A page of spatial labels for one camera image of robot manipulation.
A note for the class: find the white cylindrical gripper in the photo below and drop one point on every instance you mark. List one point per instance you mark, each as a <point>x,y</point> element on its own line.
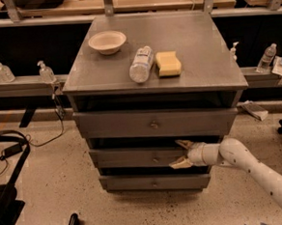
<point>195,154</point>

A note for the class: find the grey drawer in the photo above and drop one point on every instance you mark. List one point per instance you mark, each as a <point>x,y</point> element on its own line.
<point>152,123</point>
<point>136,157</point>
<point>150,182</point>

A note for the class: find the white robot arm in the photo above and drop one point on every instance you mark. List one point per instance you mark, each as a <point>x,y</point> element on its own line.
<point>231,152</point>

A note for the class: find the grey bottom drawer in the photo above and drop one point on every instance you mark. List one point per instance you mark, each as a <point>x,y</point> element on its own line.
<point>150,182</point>

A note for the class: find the grey top drawer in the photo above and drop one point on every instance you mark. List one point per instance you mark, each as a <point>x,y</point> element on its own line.
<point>152,123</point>

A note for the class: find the grey drawer cabinet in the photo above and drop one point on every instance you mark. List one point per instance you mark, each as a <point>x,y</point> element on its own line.
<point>210,78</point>

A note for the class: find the grey folded cloth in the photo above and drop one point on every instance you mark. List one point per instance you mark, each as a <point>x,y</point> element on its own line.
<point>255,110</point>

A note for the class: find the yellow sponge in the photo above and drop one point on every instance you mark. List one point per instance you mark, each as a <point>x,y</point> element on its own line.
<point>168,64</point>

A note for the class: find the clear plastic water bottle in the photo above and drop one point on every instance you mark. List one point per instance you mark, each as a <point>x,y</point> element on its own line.
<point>141,65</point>

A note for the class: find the small white spray bottle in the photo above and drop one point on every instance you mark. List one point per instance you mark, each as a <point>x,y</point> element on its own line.
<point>234,50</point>

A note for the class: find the white plastic packet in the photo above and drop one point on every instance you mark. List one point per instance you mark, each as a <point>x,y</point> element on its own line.
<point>277,65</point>

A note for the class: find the white paper bowl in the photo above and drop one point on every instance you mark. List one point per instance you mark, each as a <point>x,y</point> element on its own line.
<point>107,42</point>

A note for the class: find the clear sanitizer pump bottle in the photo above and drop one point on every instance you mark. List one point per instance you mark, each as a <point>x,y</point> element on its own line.
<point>6,74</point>

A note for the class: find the black bag on shelf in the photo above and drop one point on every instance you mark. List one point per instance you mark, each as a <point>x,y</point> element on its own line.
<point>38,4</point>

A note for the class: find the black chair frame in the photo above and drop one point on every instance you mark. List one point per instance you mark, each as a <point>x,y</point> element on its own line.
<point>10,208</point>

